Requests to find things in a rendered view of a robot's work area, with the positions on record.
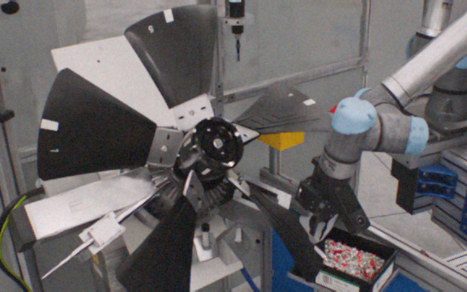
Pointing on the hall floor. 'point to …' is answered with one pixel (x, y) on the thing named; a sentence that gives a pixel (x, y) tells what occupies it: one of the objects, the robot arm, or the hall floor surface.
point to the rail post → (265, 260)
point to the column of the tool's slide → (2, 154)
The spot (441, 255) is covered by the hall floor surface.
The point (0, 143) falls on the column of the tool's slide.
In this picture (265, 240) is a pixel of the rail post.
